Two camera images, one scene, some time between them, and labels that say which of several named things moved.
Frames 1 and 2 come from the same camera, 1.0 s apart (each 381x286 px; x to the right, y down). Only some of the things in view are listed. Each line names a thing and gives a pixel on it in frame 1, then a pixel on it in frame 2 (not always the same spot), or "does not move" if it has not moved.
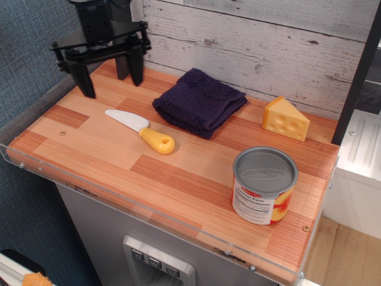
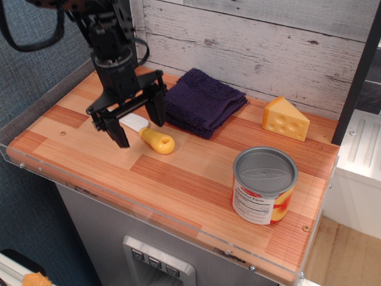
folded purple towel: (198, 103) does not move
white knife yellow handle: (164, 145) does not move
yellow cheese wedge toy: (280, 117) does not move
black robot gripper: (106, 30) → (124, 90)
